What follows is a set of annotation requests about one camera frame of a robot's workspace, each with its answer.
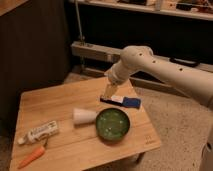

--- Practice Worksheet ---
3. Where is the white ceramic cup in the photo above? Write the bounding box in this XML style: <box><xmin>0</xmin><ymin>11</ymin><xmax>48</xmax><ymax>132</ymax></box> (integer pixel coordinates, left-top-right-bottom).
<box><xmin>73</xmin><ymin>108</ymin><xmax>97</xmax><ymax>125</ymax></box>

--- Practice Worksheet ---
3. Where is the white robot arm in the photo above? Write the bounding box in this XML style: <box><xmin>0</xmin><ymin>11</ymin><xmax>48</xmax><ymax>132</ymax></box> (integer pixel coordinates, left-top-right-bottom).
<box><xmin>104</xmin><ymin>46</ymin><xmax>213</xmax><ymax>113</ymax></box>

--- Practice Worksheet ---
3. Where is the green ceramic bowl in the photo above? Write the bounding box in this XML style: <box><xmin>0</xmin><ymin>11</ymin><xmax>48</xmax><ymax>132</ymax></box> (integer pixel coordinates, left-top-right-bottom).
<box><xmin>95</xmin><ymin>108</ymin><xmax>130</xmax><ymax>141</ymax></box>

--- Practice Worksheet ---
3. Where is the long grey case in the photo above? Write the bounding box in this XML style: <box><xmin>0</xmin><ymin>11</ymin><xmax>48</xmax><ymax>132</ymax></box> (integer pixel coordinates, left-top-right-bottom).
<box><xmin>71</xmin><ymin>41</ymin><xmax>213</xmax><ymax>85</ymax></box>

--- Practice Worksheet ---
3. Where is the wooden table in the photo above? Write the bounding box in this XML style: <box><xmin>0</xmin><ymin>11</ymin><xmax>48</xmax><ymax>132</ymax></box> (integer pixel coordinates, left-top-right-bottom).
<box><xmin>9</xmin><ymin>77</ymin><xmax>161</xmax><ymax>171</ymax></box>

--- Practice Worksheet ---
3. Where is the metal pole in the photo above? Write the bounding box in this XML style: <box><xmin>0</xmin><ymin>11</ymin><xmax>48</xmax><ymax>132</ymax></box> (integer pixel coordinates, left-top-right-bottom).
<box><xmin>74</xmin><ymin>0</ymin><xmax>85</xmax><ymax>45</ymax></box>

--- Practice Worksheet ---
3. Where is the white toothpaste tube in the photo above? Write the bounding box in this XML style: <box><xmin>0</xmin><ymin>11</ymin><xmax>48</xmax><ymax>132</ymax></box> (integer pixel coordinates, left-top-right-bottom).
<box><xmin>17</xmin><ymin>121</ymin><xmax>59</xmax><ymax>145</ymax></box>

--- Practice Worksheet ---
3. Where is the orange toy carrot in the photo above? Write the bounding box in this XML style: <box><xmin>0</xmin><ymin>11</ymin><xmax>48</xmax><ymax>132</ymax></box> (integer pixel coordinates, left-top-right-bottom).
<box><xmin>18</xmin><ymin>141</ymin><xmax>47</xmax><ymax>169</ymax></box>

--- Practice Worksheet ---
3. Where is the wooden shelf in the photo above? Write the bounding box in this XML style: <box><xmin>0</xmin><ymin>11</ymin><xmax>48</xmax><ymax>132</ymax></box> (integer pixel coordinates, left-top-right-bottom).
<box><xmin>69</xmin><ymin>0</ymin><xmax>213</xmax><ymax>21</ymax></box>

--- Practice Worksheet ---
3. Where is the black case handle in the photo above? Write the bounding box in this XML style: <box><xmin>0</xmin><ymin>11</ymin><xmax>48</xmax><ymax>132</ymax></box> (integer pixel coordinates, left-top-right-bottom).
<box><xmin>169</xmin><ymin>58</ymin><xmax>200</xmax><ymax>68</ymax></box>

